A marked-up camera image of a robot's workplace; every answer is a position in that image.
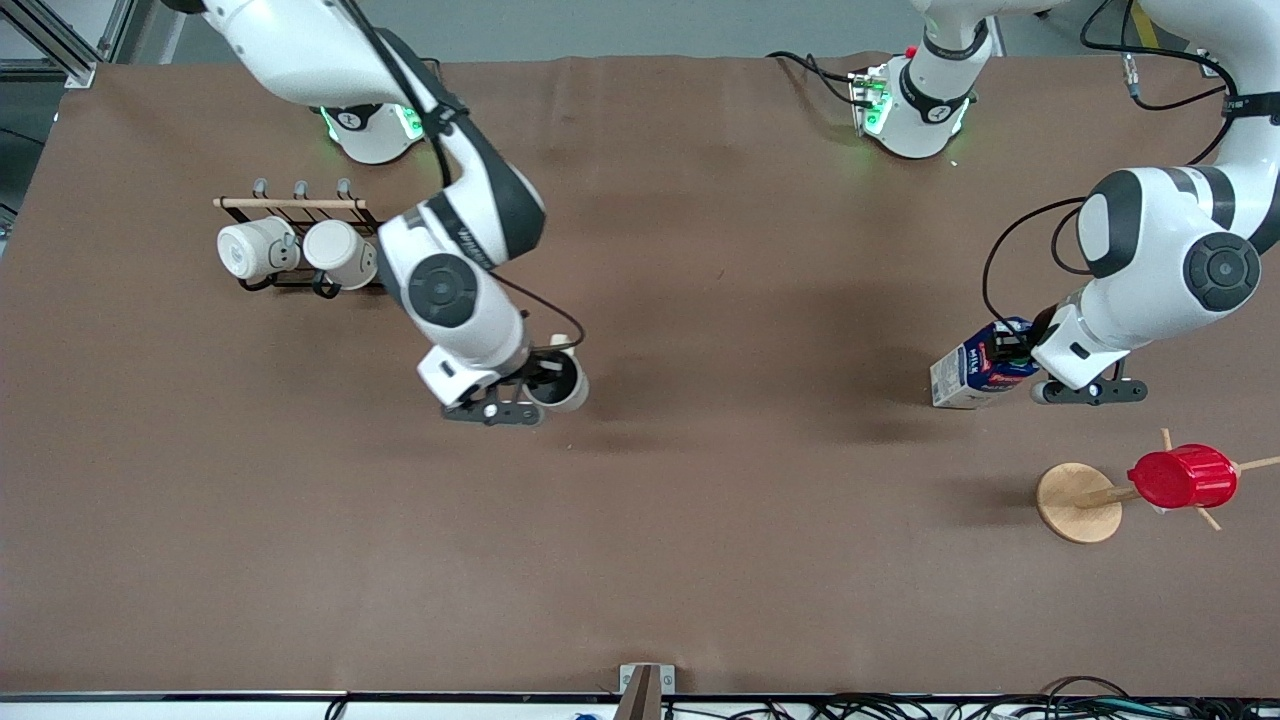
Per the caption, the white mug grey inside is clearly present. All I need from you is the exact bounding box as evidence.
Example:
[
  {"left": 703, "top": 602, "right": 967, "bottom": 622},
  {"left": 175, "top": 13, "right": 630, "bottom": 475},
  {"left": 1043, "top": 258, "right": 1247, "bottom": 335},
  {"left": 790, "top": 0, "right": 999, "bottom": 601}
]
[{"left": 525, "top": 335, "right": 591, "bottom": 413}]

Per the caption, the blue white milk carton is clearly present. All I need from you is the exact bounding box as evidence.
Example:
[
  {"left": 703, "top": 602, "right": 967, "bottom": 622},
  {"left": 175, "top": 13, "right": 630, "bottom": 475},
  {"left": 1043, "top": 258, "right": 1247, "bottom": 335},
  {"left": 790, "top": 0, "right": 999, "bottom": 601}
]
[{"left": 929, "top": 318, "right": 1041, "bottom": 410}]

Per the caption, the red plastic cup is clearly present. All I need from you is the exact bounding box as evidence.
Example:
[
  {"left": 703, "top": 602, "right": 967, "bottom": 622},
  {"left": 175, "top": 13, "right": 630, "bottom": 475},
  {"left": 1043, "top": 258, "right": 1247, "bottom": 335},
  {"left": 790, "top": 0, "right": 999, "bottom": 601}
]
[{"left": 1128, "top": 444, "right": 1241, "bottom": 510}]

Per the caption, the wooden mug tree stand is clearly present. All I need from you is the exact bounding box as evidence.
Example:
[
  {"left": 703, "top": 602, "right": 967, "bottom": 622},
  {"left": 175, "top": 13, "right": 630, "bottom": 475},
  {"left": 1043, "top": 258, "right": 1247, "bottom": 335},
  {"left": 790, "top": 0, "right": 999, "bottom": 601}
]
[{"left": 1036, "top": 428, "right": 1280, "bottom": 544}]

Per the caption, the brown table cover cloth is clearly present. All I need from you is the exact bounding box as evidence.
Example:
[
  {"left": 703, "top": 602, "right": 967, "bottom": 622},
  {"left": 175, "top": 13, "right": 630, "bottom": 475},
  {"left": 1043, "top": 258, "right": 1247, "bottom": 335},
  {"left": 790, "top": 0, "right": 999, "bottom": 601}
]
[{"left": 0, "top": 52, "right": 1280, "bottom": 697}]

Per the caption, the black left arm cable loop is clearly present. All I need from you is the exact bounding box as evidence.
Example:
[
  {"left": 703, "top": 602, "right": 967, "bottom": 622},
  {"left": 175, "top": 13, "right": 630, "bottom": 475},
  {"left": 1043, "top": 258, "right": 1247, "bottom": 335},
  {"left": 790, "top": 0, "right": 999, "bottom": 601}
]
[{"left": 982, "top": 196, "right": 1093, "bottom": 333}]

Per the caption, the plain white mug black handle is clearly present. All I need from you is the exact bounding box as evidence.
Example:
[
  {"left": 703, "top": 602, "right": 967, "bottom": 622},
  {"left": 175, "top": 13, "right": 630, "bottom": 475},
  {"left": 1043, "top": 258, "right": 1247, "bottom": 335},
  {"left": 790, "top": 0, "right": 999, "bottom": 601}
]
[{"left": 303, "top": 220, "right": 379, "bottom": 299}]

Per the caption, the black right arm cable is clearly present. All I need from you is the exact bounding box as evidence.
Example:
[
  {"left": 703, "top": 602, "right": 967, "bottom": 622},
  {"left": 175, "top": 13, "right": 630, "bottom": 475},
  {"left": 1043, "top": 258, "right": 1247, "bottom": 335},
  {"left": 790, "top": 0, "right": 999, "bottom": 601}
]
[{"left": 340, "top": 0, "right": 587, "bottom": 353}]

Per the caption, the black wire rack wooden bar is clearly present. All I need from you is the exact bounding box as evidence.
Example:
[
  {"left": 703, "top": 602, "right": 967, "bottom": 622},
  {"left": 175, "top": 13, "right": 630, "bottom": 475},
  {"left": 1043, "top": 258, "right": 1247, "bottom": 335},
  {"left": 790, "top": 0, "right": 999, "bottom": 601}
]
[{"left": 213, "top": 178, "right": 386, "bottom": 298}]

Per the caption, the white face-print mug black handle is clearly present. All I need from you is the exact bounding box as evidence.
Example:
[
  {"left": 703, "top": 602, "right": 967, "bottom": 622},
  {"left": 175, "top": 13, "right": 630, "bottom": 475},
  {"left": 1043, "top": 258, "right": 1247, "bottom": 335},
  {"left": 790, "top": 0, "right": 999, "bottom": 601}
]
[{"left": 217, "top": 216, "right": 301, "bottom": 293}]

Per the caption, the black cable with connector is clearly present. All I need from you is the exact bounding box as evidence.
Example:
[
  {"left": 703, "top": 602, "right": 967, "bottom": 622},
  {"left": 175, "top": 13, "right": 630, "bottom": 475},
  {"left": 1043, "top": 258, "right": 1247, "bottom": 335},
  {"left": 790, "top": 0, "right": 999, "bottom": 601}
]
[{"left": 1080, "top": 0, "right": 1243, "bottom": 166}]

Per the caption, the grey metal bracket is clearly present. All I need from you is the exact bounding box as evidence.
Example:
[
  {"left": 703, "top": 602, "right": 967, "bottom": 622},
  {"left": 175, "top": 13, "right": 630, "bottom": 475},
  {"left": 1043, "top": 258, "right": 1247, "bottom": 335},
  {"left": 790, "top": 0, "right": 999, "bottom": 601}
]
[{"left": 618, "top": 663, "right": 676, "bottom": 720}]

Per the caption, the black base cable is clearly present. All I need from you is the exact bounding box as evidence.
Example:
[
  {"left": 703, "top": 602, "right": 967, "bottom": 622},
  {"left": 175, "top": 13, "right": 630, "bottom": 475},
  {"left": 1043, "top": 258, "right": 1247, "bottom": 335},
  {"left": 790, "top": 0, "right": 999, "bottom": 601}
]
[{"left": 767, "top": 50, "right": 863, "bottom": 107}]

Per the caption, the aluminium frame profile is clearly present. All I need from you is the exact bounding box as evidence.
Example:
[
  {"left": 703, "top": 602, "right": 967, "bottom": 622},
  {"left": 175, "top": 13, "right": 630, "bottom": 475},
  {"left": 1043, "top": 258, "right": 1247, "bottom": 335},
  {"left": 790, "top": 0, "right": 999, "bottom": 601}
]
[{"left": 0, "top": 0, "right": 136, "bottom": 89}]

